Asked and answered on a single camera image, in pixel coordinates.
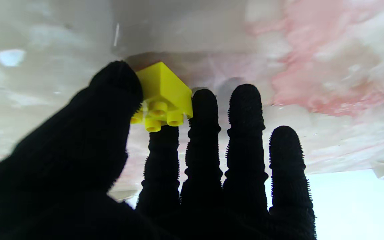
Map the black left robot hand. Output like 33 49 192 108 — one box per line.
0 61 316 240

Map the yellow toy brick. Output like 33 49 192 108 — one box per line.
130 62 194 133

